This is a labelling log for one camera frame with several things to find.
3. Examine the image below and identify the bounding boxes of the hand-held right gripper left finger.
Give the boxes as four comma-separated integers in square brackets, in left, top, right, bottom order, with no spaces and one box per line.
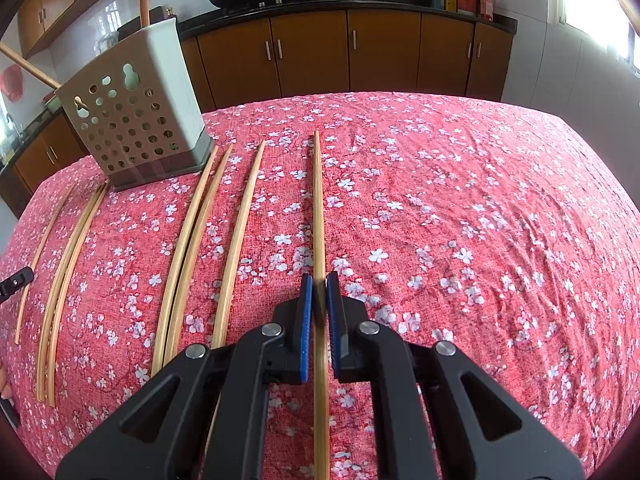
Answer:
[55,272,316,480]

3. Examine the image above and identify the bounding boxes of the red hanging decoration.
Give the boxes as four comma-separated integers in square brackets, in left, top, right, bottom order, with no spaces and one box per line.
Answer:
[0,67,23,102]

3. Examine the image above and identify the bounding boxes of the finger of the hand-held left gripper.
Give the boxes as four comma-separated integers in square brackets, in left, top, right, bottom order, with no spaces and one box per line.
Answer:
[0,266,35,305]

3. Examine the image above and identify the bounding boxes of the wooden base cabinets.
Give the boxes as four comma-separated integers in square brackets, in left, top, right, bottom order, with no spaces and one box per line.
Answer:
[0,9,516,221]

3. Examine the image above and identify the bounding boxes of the red floral tablecloth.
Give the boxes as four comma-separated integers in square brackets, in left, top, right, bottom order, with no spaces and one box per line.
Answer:
[0,91,640,480]

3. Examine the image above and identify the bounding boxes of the grey perforated chopstick holder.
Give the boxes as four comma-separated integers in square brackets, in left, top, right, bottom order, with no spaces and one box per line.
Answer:
[56,16,213,192]

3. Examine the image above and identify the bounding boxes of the black gas stove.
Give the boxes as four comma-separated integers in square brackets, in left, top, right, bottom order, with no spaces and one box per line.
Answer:
[210,0,351,13]

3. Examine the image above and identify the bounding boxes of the black kitchen countertop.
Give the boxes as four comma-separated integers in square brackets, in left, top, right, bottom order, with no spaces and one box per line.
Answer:
[0,0,518,196]

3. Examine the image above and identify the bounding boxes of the dark countertop appliance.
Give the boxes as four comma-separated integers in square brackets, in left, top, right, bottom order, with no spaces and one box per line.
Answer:
[117,6,167,43]

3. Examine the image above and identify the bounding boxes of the bright window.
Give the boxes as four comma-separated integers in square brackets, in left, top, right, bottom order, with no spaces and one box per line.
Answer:
[557,0,640,76]

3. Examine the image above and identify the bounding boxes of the glass jars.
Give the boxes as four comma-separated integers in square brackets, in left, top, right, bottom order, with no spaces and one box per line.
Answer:
[97,30,121,57]

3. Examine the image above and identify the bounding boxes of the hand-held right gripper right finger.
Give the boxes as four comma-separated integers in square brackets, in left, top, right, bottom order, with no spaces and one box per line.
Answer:
[325,271,586,480]

